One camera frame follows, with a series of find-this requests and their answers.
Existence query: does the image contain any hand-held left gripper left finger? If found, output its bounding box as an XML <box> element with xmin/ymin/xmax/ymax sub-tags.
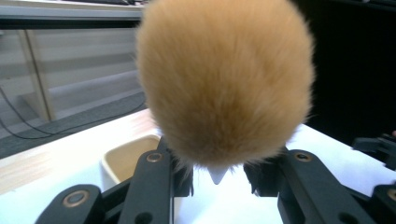
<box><xmin>117</xmin><ymin>136</ymin><xmax>194</xmax><ymax>224</ymax></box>

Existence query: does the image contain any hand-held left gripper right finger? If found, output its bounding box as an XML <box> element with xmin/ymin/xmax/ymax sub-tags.
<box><xmin>242</xmin><ymin>146</ymin><xmax>376</xmax><ymax>224</ymax></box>

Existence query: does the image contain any beige square cup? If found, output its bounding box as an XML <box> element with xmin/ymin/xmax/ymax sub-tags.
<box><xmin>100</xmin><ymin>133</ymin><xmax>163</xmax><ymax>191</ymax></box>

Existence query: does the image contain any large fluffy makeup brush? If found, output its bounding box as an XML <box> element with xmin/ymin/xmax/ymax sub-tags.
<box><xmin>134</xmin><ymin>0</ymin><xmax>317</xmax><ymax>175</ymax></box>

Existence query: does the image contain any white table mat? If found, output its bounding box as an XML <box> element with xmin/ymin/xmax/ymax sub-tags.
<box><xmin>0</xmin><ymin>122</ymin><xmax>396</xmax><ymax>224</ymax></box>

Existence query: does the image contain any black horizontal bar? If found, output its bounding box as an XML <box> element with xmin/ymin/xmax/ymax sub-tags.
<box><xmin>0</xmin><ymin>18</ymin><xmax>139</xmax><ymax>31</ymax></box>

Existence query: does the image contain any black floor cable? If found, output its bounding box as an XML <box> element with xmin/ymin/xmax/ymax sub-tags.
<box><xmin>0</xmin><ymin>86</ymin><xmax>148</xmax><ymax>140</ymax></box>

